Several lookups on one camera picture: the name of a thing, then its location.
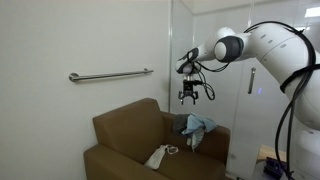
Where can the light blue cloth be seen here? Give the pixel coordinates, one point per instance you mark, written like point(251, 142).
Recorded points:
point(196, 127)

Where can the steel glass door handle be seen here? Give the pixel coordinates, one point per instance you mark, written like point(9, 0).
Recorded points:
point(251, 82)

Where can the dark blue box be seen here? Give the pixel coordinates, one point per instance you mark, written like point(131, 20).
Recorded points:
point(274, 168)

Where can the brown leather armchair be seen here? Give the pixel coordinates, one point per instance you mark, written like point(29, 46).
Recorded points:
point(129, 135)

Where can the steel wall grab bar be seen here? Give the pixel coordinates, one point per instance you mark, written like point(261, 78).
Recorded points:
point(74, 77)

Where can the wooden stool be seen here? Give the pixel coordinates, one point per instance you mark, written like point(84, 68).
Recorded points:
point(267, 151)

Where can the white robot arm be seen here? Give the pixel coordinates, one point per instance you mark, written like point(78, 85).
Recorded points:
point(289, 56)

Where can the white cloth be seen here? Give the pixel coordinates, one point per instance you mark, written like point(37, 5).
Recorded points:
point(155, 159)

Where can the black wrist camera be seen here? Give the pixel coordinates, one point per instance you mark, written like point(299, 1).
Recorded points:
point(194, 82)

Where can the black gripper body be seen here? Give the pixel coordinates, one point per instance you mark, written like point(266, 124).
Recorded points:
point(188, 91)

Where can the dark grey towel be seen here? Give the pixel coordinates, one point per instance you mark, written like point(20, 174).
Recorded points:
point(179, 124)

